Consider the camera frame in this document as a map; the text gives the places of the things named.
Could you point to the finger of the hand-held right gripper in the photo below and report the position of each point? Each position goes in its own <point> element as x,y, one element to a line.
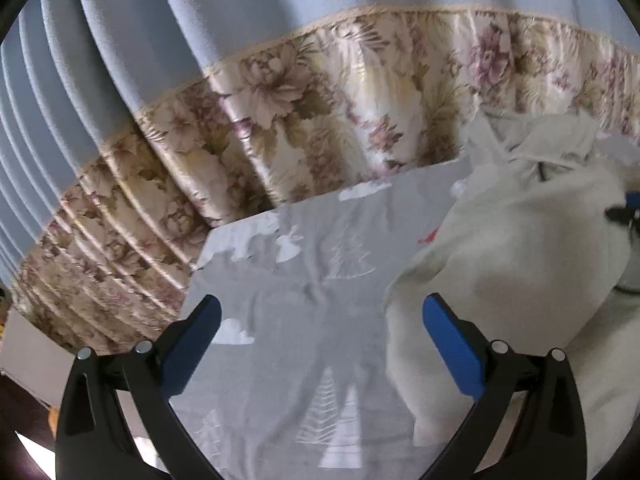
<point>622,212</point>

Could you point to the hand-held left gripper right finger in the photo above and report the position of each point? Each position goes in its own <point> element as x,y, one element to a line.
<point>450,340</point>

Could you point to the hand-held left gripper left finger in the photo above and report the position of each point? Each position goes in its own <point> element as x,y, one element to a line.
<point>192,340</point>

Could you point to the white garment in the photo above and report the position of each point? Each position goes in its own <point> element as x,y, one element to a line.
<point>500,270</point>

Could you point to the grey tree-print bedsheet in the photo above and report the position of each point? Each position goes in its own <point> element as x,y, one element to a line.
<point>310,285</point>

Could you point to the cardboard box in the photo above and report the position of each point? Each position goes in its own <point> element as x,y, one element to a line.
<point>35,360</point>

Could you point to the blue curtain with floral border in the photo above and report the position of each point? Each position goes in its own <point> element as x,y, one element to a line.
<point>150,35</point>

